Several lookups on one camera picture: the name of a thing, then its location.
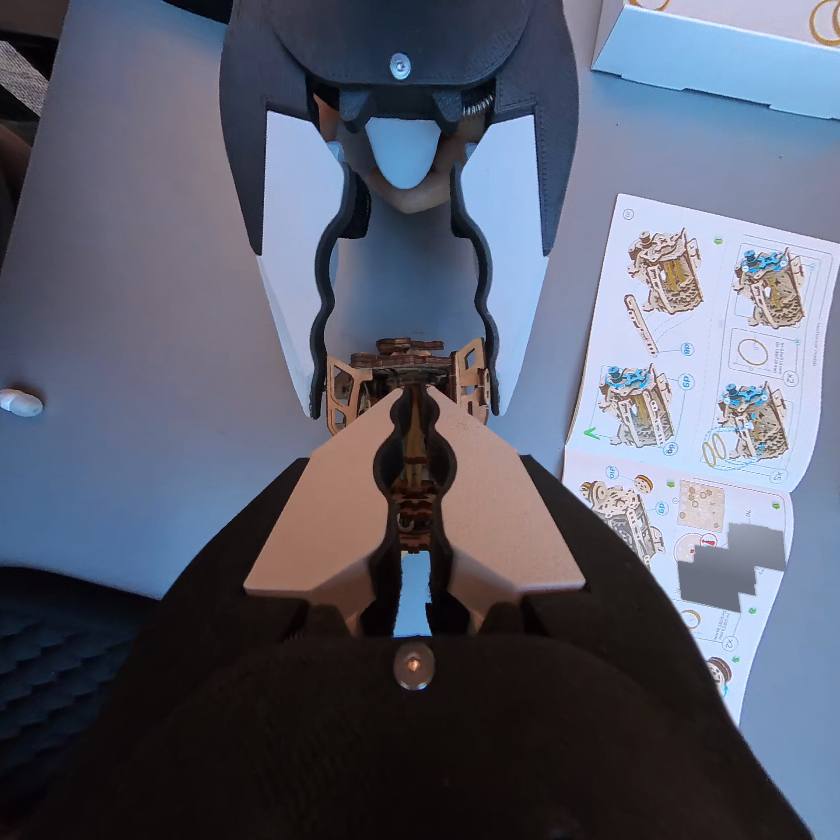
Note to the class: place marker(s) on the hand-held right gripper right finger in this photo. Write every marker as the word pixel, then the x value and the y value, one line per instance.
pixel 512 525

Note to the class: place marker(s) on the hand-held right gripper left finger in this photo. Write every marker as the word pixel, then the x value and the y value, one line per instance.
pixel 308 525

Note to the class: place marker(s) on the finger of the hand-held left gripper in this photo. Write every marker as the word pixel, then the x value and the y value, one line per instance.
pixel 289 249
pixel 518 249

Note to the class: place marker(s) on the wooden mechanical model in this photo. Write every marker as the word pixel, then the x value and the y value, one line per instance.
pixel 471 374

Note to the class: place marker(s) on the model instruction booklet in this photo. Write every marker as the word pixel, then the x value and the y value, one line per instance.
pixel 709 328

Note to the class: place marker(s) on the person's left hand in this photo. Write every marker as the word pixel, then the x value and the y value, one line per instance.
pixel 413 202

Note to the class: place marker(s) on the white cardboard box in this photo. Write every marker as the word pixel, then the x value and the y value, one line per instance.
pixel 689 59

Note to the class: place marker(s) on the dark quilted cloth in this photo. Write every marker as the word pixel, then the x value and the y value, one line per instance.
pixel 59 656

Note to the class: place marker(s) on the small white plastic piece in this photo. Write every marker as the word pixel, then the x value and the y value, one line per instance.
pixel 19 403

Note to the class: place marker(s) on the grey woven cloth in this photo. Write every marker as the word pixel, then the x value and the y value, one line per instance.
pixel 19 79

